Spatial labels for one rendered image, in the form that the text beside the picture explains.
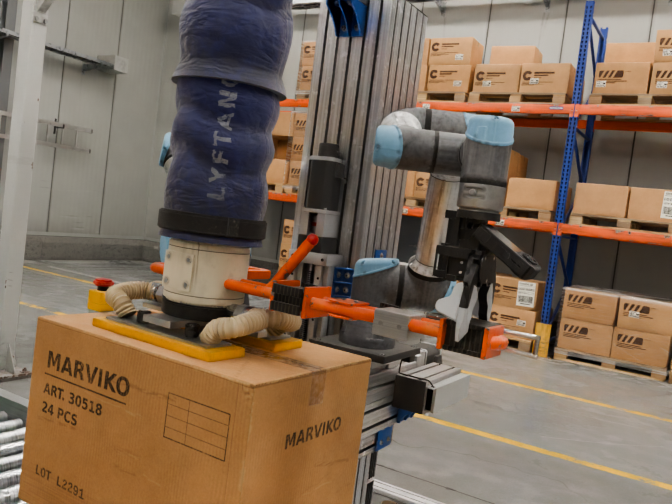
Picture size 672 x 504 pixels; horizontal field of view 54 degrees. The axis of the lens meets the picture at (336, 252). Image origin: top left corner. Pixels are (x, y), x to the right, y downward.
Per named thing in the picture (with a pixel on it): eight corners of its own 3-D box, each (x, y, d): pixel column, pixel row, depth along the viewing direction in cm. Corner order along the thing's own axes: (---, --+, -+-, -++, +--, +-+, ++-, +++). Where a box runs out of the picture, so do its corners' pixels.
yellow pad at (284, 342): (160, 320, 155) (163, 299, 154) (191, 318, 163) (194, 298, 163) (274, 353, 136) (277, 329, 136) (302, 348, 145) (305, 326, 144)
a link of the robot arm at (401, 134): (378, 101, 160) (378, 113, 113) (424, 106, 160) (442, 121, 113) (372, 149, 163) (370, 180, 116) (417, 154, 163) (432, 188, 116)
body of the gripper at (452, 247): (449, 279, 115) (459, 210, 114) (497, 287, 111) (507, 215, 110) (430, 280, 109) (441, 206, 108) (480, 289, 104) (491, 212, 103)
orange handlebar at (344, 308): (112, 266, 153) (114, 251, 153) (205, 267, 178) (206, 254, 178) (499, 357, 103) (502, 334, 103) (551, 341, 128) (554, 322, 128)
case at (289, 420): (17, 498, 143) (37, 315, 141) (157, 455, 177) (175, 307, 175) (225, 618, 111) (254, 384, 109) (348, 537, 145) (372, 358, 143)
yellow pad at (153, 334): (90, 326, 139) (93, 302, 138) (129, 323, 147) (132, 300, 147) (208, 363, 120) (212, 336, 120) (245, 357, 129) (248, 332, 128)
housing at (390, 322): (369, 333, 115) (373, 308, 115) (388, 330, 121) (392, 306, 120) (405, 342, 111) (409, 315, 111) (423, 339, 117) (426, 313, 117)
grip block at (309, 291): (265, 310, 126) (269, 279, 125) (296, 308, 134) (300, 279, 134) (301, 319, 121) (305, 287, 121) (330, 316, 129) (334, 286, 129)
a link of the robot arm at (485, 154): (510, 124, 112) (522, 117, 103) (500, 189, 113) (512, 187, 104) (463, 118, 112) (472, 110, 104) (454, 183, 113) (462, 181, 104)
